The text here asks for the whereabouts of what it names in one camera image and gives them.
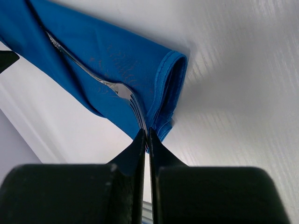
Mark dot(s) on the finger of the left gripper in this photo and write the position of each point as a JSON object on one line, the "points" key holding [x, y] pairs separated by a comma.
{"points": [[7, 58]]}

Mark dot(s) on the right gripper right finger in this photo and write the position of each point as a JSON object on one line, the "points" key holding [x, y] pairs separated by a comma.
{"points": [[210, 195]]}

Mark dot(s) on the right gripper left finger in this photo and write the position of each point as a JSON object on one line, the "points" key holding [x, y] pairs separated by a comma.
{"points": [[108, 193]]}

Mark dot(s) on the silver fork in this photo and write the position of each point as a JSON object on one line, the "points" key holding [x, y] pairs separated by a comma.
{"points": [[120, 89]]}

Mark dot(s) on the blue satin napkin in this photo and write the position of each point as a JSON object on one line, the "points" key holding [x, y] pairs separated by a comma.
{"points": [[153, 72]]}

